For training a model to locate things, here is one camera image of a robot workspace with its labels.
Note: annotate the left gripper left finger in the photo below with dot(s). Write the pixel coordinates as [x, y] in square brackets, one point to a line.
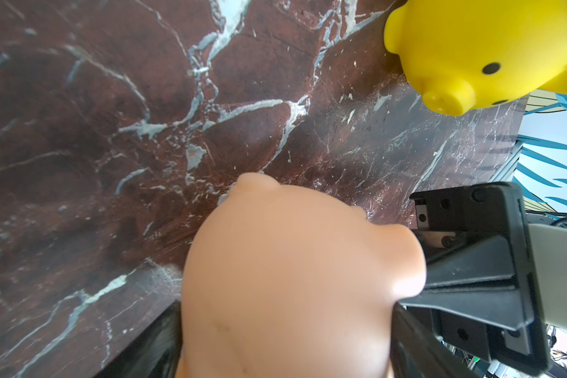
[154, 353]

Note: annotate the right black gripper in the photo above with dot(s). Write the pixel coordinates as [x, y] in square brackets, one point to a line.
[481, 293]

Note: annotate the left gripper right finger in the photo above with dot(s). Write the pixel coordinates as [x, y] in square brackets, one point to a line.
[415, 352]

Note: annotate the pink piggy bank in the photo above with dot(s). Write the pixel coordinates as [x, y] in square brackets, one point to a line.
[285, 281]

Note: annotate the yellow piggy bank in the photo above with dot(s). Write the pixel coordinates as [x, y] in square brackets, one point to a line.
[467, 55]

